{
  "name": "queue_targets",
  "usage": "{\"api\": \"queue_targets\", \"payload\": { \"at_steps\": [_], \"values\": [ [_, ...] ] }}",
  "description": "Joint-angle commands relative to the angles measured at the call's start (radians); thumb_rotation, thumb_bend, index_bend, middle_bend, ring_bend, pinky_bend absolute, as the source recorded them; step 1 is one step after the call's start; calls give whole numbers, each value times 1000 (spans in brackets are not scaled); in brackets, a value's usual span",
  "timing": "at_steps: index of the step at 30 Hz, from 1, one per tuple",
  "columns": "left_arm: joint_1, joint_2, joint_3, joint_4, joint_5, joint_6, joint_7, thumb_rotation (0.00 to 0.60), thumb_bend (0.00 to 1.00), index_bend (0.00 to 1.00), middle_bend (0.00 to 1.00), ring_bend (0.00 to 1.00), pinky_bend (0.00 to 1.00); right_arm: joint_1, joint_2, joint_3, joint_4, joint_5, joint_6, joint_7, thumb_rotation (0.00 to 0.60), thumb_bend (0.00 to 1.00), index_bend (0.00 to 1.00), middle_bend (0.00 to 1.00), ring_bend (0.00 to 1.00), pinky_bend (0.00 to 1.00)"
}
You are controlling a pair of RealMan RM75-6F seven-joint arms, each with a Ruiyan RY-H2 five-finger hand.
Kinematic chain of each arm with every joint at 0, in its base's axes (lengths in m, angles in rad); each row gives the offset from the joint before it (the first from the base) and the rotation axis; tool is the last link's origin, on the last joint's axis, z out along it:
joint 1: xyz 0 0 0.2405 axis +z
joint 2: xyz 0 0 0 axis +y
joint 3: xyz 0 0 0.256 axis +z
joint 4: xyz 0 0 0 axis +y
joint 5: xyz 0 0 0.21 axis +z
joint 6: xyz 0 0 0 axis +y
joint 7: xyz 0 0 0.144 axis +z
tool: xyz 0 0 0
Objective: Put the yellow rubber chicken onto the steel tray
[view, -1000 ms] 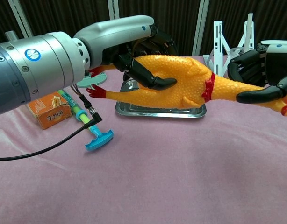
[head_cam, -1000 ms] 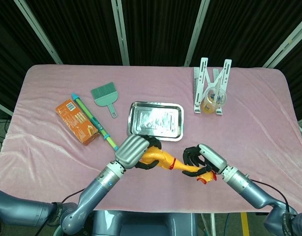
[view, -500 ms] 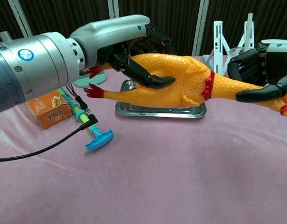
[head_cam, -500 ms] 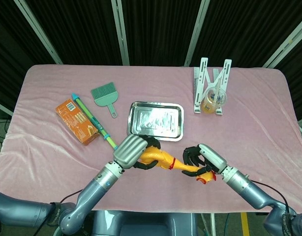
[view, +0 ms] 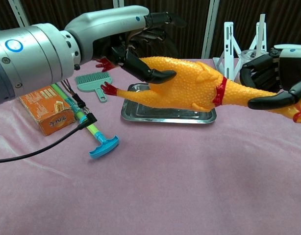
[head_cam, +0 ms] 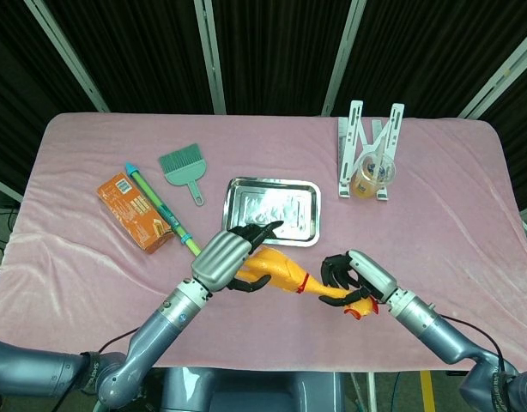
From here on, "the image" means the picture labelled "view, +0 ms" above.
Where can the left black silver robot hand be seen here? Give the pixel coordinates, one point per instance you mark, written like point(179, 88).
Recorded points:
point(104, 27)

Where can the orange cardboard box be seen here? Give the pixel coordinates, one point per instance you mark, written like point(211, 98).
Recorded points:
point(42, 105)

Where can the green blue toy water pump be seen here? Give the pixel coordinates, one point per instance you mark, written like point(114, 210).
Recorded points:
point(104, 144)

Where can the yellow rubber chicken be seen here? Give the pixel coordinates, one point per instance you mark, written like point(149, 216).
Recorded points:
point(189, 83)

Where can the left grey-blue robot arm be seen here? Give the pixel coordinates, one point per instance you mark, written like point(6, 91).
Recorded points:
point(32, 58)

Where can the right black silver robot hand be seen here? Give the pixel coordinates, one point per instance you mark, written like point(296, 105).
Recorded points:
point(292, 63)

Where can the white metal frame post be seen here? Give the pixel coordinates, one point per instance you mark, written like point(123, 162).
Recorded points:
point(210, 27)
point(117, 3)
point(19, 13)

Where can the white folding stand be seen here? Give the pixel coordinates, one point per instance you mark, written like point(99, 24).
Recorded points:
point(228, 46)

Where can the pink velvet tablecloth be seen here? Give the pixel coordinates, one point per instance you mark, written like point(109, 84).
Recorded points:
point(150, 183)

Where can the teal small hand brush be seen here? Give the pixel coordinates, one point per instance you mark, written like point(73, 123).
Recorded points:
point(91, 82)

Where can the stainless steel tray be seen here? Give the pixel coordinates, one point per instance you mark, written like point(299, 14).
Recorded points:
point(165, 115)

